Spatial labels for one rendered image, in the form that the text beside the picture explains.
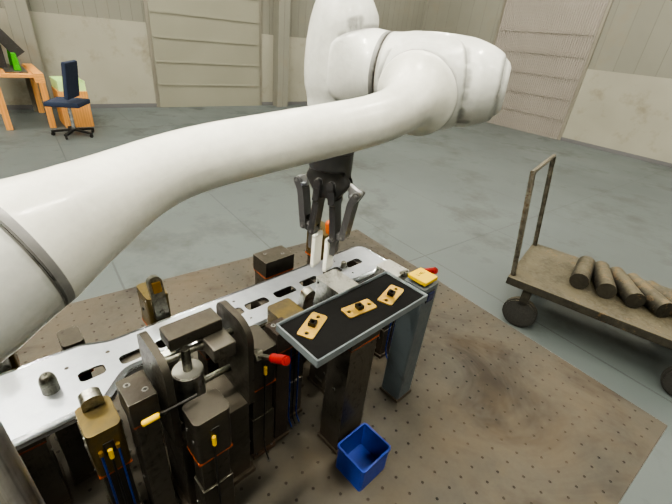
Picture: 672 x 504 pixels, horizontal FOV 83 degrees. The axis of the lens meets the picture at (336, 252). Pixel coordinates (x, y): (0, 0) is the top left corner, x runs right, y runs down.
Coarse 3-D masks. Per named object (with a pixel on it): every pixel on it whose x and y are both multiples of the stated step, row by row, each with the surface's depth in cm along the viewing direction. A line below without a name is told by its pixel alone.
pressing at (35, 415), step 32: (352, 256) 143; (256, 288) 120; (256, 320) 106; (64, 352) 90; (96, 352) 91; (128, 352) 92; (0, 384) 81; (32, 384) 82; (64, 384) 83; (96, 384) 83; (0, 416) 75; (32, 416) 76; (64, 416) 76
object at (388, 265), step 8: (384, 264) 128; (392, 264) 128; (376, 272) 128; (392, 272) 124; (384, 328) 134; (392, 328) 135; (384, 336) 135; (376, 344) 139; (384, 344) 138; (376, 352) 140; (384, 352) 141
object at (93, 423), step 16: (80, 416) 69; (96, 416) 69; (112, 416) 70; (96, 432) 67; (112, 432) 68; (96, 448) 67; (112, 448) 70; (128, 448) 73; (96, 464) 69; (112, 464) 71; (128, 464) 75; (112, 480) 74; (128, 480) 75; (112, 496) 76; (128, 496) 79
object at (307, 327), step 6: (312, 312) 86; (312, 318) 84; (318, 318) 84; (324, 318) 85; (306, 324) 82; (312, 324) 81; (318, 324) 83; (300, 330) 80; (306, 330) 81; (312, 330) 81; (318, 330) 81; (306, 336) 79; (312, 336) 79
